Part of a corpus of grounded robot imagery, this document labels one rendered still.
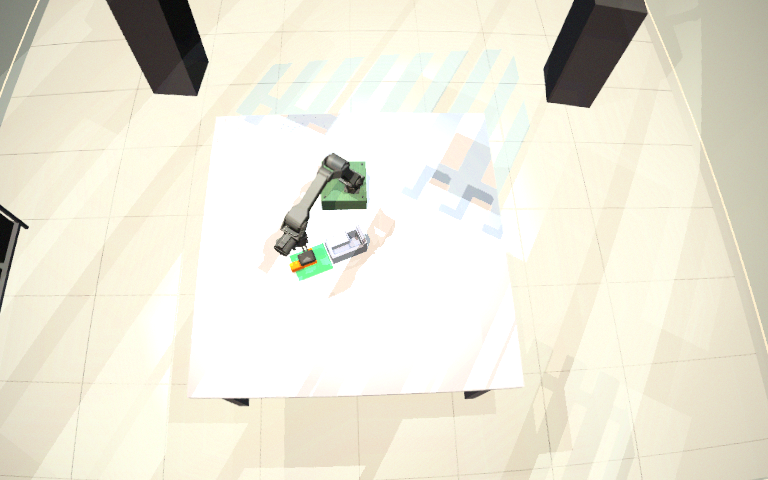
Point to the orange block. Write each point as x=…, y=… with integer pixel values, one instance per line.
x=295, y=266

